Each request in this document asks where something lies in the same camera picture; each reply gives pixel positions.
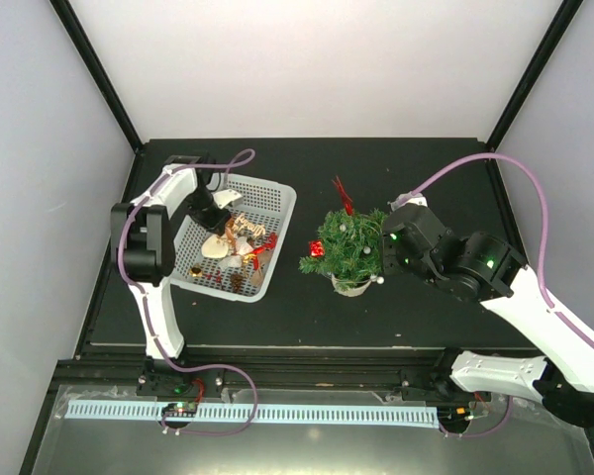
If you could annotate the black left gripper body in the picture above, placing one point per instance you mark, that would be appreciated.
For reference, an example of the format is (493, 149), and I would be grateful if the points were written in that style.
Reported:
(201, 211)

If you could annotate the small green christmas tree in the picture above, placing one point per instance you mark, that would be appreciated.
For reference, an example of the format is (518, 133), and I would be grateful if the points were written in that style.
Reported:
(352, 246)

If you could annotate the white slotted cable duct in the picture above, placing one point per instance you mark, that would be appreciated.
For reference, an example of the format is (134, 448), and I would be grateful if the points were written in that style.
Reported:
(271, 414)

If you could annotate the white perforated plastic basket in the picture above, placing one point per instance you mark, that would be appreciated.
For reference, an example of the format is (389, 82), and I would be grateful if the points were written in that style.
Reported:
(265, 202)

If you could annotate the white mesh bow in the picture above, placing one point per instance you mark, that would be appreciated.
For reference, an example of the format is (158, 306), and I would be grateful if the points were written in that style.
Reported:
(237, 257)

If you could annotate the brown pine cone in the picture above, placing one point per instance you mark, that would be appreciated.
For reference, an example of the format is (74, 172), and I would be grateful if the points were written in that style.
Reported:
(237, 282)

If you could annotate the gold merry christmas sign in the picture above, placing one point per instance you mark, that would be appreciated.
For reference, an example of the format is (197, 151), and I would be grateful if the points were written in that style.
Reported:
(242, 225)

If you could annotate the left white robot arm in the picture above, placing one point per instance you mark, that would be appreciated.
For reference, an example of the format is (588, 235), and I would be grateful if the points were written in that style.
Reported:
(142, 242)

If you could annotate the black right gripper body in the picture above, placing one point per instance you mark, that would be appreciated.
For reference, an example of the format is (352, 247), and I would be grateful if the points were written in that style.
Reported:
(392, 264)

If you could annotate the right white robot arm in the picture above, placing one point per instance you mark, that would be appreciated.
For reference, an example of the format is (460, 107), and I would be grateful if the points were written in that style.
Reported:
(487, 271)

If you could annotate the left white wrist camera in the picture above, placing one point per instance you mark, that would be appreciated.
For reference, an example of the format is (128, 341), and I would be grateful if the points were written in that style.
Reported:
(227, 198)

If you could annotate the cream heart ornament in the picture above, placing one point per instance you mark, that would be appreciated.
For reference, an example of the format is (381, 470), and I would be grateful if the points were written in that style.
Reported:
(215, 247)

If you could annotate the white tree pot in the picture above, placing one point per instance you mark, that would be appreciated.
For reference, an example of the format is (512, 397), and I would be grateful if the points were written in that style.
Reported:
(349, 288)

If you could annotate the red gift box ornament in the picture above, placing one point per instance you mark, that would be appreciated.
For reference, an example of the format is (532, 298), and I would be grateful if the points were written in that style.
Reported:
(316, 248)

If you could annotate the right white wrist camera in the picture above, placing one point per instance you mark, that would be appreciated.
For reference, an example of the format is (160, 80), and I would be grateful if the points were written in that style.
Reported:
(409, 198)

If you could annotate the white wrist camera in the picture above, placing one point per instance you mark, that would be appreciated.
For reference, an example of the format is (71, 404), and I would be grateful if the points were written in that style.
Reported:
(409, 198)
(227, 198)

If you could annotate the red berry sprig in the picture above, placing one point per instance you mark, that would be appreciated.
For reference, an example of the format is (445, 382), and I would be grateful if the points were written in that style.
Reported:
(215, 277)

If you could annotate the gold bell ornament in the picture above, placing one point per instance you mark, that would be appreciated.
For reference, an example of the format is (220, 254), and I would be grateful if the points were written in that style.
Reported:
(196, 271)

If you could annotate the burlap bow ornament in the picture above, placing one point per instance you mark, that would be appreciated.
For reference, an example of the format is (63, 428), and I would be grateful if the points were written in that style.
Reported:
(262, 260)

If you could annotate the brown ribbon bow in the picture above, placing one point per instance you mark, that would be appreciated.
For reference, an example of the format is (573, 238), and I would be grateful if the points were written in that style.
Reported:
(232, 234)

